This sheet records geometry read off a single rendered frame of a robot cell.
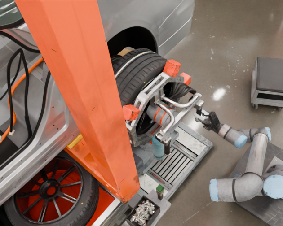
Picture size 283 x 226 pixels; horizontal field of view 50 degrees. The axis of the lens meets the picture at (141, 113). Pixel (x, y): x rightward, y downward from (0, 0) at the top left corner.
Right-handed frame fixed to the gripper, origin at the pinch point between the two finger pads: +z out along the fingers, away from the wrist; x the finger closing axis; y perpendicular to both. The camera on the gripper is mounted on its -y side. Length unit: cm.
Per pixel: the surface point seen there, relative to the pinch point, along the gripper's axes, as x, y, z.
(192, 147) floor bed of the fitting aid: 9, 75, 4
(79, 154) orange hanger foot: -71, 15, 47
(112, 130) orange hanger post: -66, -61, 3
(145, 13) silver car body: 14, -46, 55
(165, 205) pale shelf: -55, 38, -16
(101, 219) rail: -91, 44, 12
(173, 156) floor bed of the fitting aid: -6, 82, 14
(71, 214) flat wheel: -102, 32, 27
